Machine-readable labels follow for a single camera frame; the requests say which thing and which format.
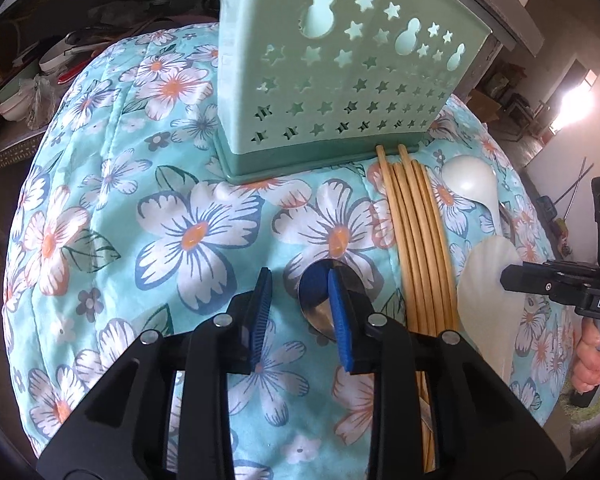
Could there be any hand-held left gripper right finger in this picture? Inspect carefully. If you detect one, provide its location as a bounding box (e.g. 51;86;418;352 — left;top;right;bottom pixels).
328;269;566;480

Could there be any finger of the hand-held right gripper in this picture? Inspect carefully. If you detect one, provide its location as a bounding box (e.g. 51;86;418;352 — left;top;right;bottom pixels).
500;260;596;306

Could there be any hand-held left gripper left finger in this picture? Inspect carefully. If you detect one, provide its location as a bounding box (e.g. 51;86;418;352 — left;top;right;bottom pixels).
36;267;274;480

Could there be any metal spoon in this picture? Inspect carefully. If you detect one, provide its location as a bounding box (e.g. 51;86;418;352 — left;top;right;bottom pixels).
298;260;363;345

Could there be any cream rice paddle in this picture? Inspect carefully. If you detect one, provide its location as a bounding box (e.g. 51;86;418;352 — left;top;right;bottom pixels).
455;236;524;386

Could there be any stainless steel utensil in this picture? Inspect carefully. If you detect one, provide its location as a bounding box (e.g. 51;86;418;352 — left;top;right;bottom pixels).
499;202;518;248

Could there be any bundle of bamboo chopsticks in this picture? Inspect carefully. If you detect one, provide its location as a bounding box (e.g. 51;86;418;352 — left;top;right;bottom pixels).
376;145;460;476

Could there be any white round ladle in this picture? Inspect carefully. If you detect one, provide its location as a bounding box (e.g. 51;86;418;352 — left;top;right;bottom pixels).
440;155;503;237

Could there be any green star-cutout utensil holder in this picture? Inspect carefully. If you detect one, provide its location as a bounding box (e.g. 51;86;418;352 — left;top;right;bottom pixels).
217;0;493;185

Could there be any person's right hand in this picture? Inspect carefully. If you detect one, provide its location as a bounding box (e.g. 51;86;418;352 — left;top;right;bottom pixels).
572;320;600;395

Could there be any cardboard box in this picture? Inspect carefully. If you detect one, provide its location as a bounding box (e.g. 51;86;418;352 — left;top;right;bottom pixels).
467;89;504;122

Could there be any floral turquoise blanket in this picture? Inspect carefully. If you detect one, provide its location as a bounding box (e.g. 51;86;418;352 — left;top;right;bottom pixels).
0;22;576;480

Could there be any grey concrete counter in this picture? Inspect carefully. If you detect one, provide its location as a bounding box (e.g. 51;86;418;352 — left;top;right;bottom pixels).
420;0;542;103

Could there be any pile of crockery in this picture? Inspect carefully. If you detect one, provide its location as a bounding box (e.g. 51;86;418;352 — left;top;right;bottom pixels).
0;25;112;127

